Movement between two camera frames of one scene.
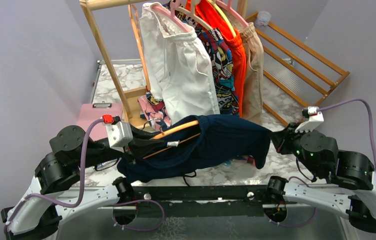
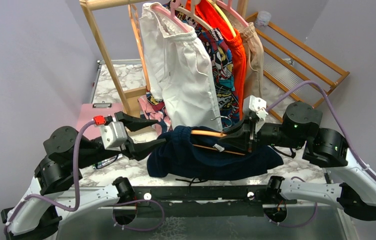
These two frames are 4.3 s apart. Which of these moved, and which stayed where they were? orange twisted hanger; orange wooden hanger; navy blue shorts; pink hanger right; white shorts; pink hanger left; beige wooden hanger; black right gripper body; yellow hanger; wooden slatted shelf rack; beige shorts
Moved: black right gripper body; orange wooden hanger; navy blue shorts
Stayed: yellow hanger; wooden slatted shelf rack; pink hanger left; white shorts; pink hanger right; orange twisted hanger; beige shorts; beige wooden hanger
